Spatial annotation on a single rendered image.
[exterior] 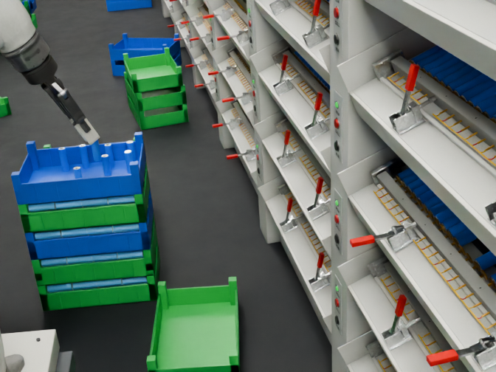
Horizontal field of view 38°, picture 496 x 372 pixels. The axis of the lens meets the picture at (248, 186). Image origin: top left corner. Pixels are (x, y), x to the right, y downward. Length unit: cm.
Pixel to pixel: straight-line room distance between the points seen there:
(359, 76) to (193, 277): 98
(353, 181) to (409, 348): 29
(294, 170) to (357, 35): 66
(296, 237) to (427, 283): 84
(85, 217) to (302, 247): 54
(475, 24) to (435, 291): 38
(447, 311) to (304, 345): 79
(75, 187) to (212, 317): 47
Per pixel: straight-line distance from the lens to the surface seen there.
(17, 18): 155
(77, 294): 192
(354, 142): 121
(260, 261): 202
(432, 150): 95
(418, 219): 109
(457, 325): 96
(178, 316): 184
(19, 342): 147
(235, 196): 236
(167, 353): 174
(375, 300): 130
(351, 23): 114
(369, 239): 107
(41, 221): 181
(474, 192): 86
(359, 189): 125
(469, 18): 82
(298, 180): 169
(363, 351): 146
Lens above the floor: 112
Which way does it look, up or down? 28 degrees down
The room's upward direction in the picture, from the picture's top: 4 degrees counter-clockwise
